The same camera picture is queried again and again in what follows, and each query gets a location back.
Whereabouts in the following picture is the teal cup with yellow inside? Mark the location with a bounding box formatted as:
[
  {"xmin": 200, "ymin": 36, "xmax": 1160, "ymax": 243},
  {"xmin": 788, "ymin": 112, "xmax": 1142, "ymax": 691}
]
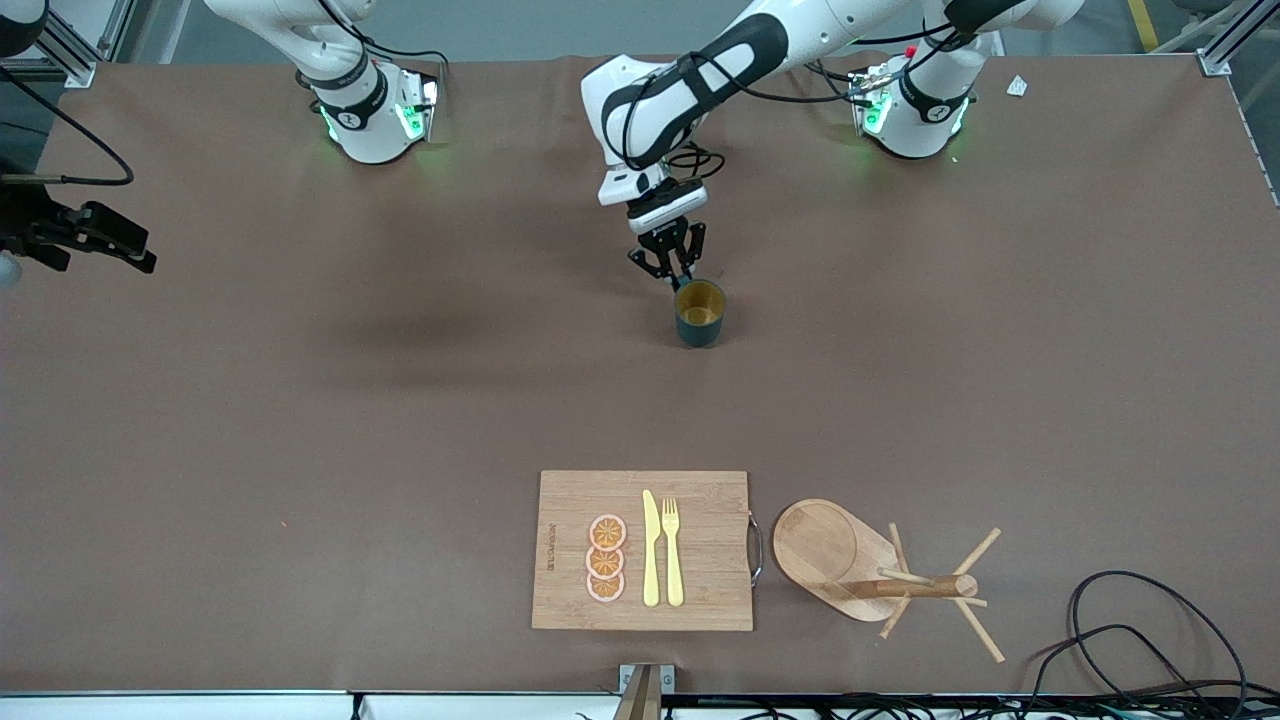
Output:
[{"xmin": 674, "ymin": 279, "xmax": 728, "ymax": 349}]

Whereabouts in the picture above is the wooden cup rack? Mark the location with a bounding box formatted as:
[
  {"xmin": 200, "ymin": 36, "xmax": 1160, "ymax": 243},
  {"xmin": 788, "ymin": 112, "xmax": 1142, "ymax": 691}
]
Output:
[{"xmin": 772, "ymin": 498, "xmax": 1006, "ymax": 665}]

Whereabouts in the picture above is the yellow plastic knife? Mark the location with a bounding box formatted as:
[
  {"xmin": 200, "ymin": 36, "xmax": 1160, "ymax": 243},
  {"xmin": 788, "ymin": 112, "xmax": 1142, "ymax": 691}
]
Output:
[{"xmin": 642, "ymin": 489, "xmax": 662, "ymax": 608}]

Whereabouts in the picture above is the yellow plastic fork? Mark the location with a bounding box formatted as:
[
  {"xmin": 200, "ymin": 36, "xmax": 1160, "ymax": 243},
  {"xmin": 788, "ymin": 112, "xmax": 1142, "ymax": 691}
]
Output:
[{"xmin": 661, "ymin": 497, "xmax": 686, "ymax": 608}]

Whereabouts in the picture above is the bamboo cutting board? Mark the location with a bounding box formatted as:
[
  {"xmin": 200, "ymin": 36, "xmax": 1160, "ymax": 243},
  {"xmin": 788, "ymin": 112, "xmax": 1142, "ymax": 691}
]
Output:
[{"xmin": 531, "ymin": 470, "xmax": 764, "ymax": 632}]

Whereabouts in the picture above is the aluminium frame profile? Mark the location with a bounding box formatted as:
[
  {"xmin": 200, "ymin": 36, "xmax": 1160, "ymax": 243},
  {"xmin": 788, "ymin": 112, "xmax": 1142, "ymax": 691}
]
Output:
[
  {"xmin": 1195, "ymin": 0, "xmax": 1280, "ymax": 79},
  {"xmin": 40, "ymin": 0, "xmax": 136, "ymax": 89}
]

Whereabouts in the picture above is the black left arm base cable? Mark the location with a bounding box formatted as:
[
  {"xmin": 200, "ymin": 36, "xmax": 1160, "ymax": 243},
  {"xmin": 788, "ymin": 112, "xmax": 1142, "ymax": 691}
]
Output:
[{"xmin": 805, "ymin": 55, "xmax": 863, "ymax": 106}]

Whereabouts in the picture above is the black arm base cable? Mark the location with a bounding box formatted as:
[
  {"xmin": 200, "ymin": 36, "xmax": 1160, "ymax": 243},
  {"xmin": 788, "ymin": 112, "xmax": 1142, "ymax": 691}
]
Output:
[
  {"xmin": 355, "ymin": 38, "xmax": 448, "ymax": 76},
  {"xmin": 805, "ymin": 55, "xmax": 863, "ymax": 106}
]

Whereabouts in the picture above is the black right arm base cable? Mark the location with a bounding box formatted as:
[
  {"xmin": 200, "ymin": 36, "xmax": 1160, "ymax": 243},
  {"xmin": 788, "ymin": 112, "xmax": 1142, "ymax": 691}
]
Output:
[{"xmin": 355, "ymin": 38, "xmax": 448, "ymax": 76}]

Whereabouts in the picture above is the metal bracket with wooden post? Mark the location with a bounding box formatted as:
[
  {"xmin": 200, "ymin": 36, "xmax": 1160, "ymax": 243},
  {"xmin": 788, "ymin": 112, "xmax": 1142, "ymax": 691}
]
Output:
[{"xmin": 617, "ymin": 663, "xmax": 677, "ymax": 720}]

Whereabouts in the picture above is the black looped cable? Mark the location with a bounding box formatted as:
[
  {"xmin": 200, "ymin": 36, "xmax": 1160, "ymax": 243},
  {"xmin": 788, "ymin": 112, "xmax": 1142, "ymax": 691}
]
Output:
[
  {"xmin": 1068, "ymin": 571, "xmax": 1251, "ymax": 716},
  {"xmin": 1025, "ymin": 624, "xmax": 1211, "ymax": 720}
]

